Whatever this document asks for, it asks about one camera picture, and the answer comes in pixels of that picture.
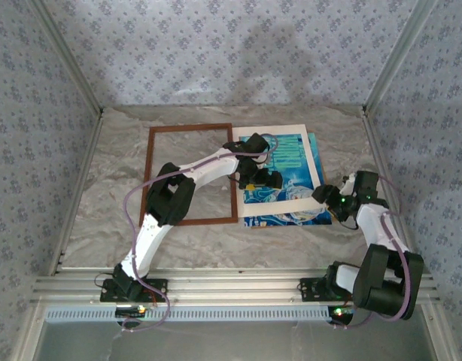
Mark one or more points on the blue poster photo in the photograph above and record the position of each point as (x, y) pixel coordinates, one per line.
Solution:
(291, 161)

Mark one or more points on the white mat board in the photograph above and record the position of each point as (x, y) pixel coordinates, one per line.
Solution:
(287, 129)

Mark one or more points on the brown wooden picture frame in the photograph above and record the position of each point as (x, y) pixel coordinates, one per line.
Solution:
(189, 127)

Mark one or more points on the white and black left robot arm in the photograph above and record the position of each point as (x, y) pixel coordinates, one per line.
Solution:
(212, 169)

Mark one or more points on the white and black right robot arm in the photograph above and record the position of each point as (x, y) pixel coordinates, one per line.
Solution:
(377, 229)

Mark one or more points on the grey metal panel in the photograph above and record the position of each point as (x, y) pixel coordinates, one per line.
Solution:
(234, 342)

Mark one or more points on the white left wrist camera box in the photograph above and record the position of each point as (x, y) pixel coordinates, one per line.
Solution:
(262, 161)

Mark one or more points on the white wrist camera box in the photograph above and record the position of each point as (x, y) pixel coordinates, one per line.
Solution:
(262, 161)
(347, 182)

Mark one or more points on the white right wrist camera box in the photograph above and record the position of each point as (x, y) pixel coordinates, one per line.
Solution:
(347, 182)

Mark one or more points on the aluminium side rail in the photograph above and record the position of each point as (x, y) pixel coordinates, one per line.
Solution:
(375, 143)
(90, 150)

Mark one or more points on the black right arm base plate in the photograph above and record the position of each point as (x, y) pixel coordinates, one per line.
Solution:
(310, 289)

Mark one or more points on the aluminium mounting rail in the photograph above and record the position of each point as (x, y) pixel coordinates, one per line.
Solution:
(234, 289)

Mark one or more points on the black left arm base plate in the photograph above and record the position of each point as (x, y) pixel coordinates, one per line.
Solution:
(161, 286)

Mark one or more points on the aluminium corner post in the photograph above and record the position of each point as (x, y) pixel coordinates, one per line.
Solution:
(396, 56)
(70, 56)

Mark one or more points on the aluminium frame leg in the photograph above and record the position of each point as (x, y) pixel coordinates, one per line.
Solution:
(436, 331)
(31, 331)

